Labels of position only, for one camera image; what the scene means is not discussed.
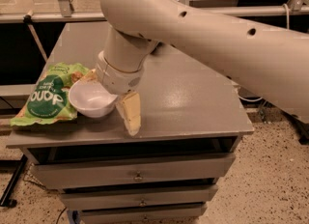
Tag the white bowl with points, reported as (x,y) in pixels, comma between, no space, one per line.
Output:
(91,99)

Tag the middle grey drawer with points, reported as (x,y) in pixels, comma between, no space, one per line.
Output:
(140,197)

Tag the bottom grey drawer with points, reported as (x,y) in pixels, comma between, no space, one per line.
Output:
(142,214)

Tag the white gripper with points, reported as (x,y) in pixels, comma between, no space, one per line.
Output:
(116,78)

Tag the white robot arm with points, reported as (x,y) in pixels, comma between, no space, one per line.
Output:
(270,62)

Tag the metal frame rail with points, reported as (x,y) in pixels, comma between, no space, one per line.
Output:
(99,16)

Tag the black floor stand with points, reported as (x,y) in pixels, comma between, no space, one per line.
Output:
(16,167)

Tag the grey drawer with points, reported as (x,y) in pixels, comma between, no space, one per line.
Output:
(137,170)
(142,214)
(140,197)

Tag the top grey drawer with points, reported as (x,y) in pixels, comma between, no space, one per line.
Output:
(137,170)

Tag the green rice chip bag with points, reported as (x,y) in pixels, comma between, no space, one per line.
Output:
(49,102)

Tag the grey drawer cabinet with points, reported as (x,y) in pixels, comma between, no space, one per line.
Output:
(158,155)

